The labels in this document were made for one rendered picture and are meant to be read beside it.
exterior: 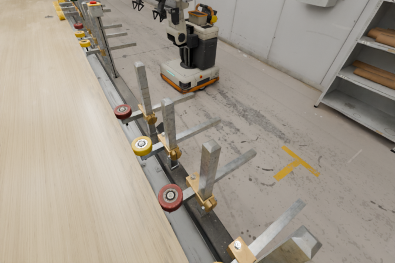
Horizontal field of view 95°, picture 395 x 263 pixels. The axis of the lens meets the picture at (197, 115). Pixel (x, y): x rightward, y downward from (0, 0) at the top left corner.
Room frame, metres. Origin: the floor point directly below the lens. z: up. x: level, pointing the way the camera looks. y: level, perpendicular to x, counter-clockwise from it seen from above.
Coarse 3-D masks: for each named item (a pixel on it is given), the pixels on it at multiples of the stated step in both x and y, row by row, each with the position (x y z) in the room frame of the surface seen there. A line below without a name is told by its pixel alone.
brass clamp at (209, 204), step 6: (198, 174) 0.36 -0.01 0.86; (186, 180) 0.34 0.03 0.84; (192, 180) 0.33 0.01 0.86; (198, 180) 0.34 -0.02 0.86; (192, 186) 0.31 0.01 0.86; (198, 186) 0.31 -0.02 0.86; (198, 198) 0.27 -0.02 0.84; (210, 198) 0.27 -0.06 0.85; (204, 204) 0.25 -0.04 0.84; (210, 204) 0.25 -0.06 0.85; (216, 204) 0.26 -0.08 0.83; (210, 210) 0.25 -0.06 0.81
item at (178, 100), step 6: (180, 96) 0.86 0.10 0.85; (186, 96) 0.86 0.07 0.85; (192, 96) 0.88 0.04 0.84; (174, 102) 0.81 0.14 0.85; (180, 102) 0.83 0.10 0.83; (156, 108) 0.74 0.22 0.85; (132, 114) 0.68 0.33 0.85; (138, 114) 0.68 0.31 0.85; (126, 120) 0.65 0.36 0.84; (132, 120) 0.66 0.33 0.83
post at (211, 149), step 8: (208, 144) 0.28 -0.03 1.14; (216, 144) 0.28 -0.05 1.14; (208, 152) 0.27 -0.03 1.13; (216, 152) 0.27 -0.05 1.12; (208, 160) 0.27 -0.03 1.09; (216, 160) 0.28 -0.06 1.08; (200, 168) 0.29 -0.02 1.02; (208, 168) 0.26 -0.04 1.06; (216, 168) 0.28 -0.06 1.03; (200, 176) 0.29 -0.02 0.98; (208, 176) 0.27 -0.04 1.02; (200, 184) 0.28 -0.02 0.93; (208, 184) 0.27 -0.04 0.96; (200, 192) 0.28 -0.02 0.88; (208, 192) 0.27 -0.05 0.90; (200, 208) 0.27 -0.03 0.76
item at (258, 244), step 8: (288, 208) 0.27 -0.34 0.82; (296, 208) 0.27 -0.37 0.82; (280, 216) 0.24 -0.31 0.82; (288, 216) 0.24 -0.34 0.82; (272, 224) 0.21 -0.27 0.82; (280, 224) 0.21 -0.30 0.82; (264, 232) 0.19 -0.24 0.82; (272, 232) 0.19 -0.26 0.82; (256, 240) 0.16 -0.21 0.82; (264, 240) 0.16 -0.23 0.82; (256, 248) 0.14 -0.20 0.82
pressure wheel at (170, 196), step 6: (168, 186) 0.28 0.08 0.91; (174, 186) 0.28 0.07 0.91; (162, 192) 0.26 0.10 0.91; (168, 192) 0.26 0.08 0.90; (174, 192) 0.27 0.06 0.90; (180, 192) 0.26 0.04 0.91; (162, 198) 0.24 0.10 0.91; (168, 198) 0.24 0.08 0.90; (174, 198) 0.24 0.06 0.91; (180, 198) 0.24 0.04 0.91; (162, 204) 0.22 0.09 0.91; (168, 204) 0.22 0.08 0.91; (174, 204) 0.23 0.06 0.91; (180, 204) 0.23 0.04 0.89; (168, 210) 0.21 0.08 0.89; (174, 210) 0.22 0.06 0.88
